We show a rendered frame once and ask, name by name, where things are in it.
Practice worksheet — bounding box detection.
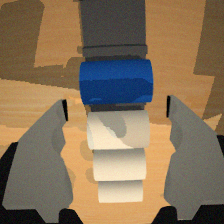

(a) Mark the cream cylinder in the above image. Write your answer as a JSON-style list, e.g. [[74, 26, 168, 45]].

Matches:
[[87, 110, 150, 150]]

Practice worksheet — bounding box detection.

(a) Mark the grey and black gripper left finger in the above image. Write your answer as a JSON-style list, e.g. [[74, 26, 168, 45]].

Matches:
[[0, 99, 73, 224]]

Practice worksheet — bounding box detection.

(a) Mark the blue cylinder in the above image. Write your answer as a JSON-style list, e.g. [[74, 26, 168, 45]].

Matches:
[[79, 59, 153, 105]]

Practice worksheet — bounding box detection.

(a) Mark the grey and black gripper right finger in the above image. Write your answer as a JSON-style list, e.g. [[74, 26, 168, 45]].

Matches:
[[164, 95, 224, 224]]

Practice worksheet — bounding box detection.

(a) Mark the cream short plastic bar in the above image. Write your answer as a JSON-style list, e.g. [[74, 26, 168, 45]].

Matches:
[[93, 148, 146, 181], [98, 179, 143, 203]]

